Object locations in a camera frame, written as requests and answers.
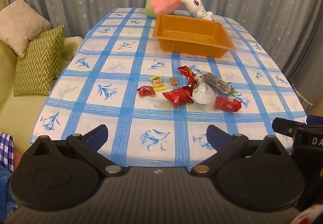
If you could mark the large red snack packet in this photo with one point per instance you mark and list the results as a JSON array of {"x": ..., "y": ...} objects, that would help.
[{"x": 178, "y": 97}]

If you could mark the blue checked tablecloth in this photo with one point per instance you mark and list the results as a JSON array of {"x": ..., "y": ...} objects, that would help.
[{"x": 126, "y": 62}]

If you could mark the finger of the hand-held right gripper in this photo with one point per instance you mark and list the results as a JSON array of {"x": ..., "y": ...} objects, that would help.
[
  {"x": 315, "y": 120},
  {"x": 287, "y": 127}
]

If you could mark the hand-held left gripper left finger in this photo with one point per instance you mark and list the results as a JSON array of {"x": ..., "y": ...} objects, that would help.
[{"x": 97, "y": 136}]

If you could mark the grey lace-trimmed cover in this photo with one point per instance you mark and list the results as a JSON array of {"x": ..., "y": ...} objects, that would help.
[{"x": 314, "y": 87}]

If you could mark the brown candy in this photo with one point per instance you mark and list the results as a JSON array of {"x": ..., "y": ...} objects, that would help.
[{"x": 173, "y": 82}]

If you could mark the red white patterned cloth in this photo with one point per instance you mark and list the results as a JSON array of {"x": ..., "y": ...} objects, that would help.
[{"x": 310, "y": 216}]

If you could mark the golden plastic tray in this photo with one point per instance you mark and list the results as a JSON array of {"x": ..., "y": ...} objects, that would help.
[{"x": 176, "y": 43}]

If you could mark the dark clear snack packet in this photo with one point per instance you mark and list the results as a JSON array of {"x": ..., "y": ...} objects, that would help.
[{"x": 219, "y": 84}]

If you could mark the pink star plush toy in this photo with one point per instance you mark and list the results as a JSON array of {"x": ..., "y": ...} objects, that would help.
[{"x": 164, "y": 3}]

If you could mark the small red snack packet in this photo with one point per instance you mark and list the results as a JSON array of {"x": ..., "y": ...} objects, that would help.
[{"x": 145, "y": 90}]

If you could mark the beige cushion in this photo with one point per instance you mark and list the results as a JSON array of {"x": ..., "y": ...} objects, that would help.
[{"x": 20, "y": 24}]

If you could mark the yellow green candy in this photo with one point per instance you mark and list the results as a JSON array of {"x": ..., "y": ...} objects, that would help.
[{"x": 157, "y": 83}]

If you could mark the green zigzag cushion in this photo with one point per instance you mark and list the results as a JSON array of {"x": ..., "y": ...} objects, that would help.
[{"x": 37, "y": 67}]

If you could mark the rectangular red snack packet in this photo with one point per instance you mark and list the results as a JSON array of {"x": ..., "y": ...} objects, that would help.
[{"x": 228, "y": 104}]

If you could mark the twisted red snack packet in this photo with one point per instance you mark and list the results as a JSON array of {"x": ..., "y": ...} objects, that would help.
[{"x": 186, "y": 71}]

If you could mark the green sofa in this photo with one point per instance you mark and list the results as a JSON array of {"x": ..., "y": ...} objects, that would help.
[{"x": 25, "y": 113}]

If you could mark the blue checked cloth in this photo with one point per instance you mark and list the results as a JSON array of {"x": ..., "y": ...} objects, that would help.
[{"x": 6, "y": 150}]

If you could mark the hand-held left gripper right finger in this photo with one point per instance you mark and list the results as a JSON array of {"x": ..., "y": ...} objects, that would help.
[{"x": 215, "y": 136}]

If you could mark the white rabbit plush toy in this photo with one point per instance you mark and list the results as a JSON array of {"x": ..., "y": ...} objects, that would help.
[{"x": 195, "y": 5}]

